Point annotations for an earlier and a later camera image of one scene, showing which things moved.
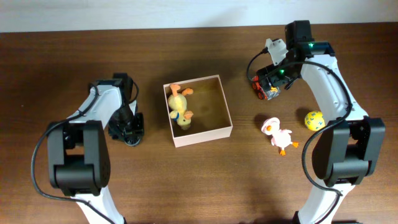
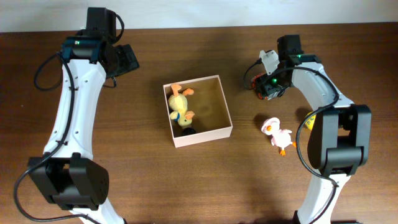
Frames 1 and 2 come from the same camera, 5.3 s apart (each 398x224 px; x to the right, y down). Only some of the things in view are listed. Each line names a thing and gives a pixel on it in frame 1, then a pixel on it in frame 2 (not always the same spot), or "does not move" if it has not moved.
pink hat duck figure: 282,138 does not move
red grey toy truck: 264,93 does not move
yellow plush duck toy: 177,102 does not move
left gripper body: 125,123 to 125,64
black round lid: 132,140 to 188,130
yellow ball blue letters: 314,120 does not move
